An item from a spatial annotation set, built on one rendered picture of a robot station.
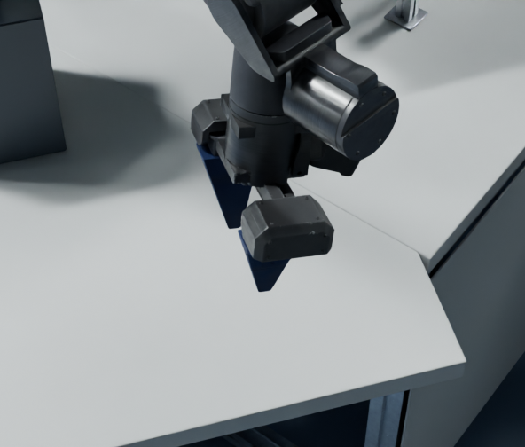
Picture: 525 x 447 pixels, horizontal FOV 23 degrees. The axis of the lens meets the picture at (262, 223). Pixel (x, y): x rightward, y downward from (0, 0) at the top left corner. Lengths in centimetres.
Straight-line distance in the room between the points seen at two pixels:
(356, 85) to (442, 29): 73
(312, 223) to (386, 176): 49
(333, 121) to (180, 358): 46
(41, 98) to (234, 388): 38
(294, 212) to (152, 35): 67
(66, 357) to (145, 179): 24
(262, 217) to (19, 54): 48
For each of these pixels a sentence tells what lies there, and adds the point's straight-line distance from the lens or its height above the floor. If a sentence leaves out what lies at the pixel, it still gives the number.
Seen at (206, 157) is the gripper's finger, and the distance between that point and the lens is 105.
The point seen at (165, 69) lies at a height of 86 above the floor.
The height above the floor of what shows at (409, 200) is 86.
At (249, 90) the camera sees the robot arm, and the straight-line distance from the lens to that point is 94.
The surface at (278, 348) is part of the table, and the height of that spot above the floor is 86.
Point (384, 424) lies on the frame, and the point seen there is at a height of 46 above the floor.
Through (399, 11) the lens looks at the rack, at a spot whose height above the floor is 87.
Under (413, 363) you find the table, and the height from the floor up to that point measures 86.
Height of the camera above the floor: 193
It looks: 51 degrees down
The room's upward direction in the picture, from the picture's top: straight up
